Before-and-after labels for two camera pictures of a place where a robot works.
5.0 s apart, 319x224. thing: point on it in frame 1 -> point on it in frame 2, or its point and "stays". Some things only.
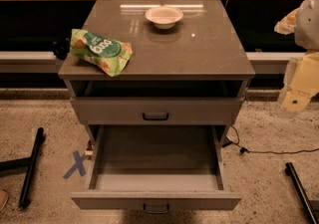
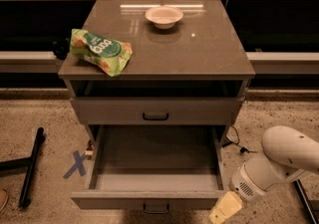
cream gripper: [308, 29] -> [241, 183]
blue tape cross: [78, 160] stays
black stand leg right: [302, 194] stays
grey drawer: [156, 168] stays
